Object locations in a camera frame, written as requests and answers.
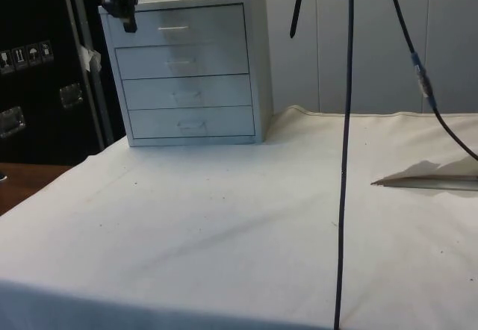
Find black cabinet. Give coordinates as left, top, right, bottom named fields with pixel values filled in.
left=0, top=0, right=193, bottom=166

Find white chest of drawers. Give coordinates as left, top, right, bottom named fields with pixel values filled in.
left=98, top=0, right=276, bottom=149

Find pale locker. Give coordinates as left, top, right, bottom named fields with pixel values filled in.
left=191, top=0, right=319, bottom=114

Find black cable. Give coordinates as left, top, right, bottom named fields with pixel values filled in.
left=332, top=0, right=355, bottom=330
left=289, top=0, right=308, bottom=40
left=381, top=0, right=478, bottom=161

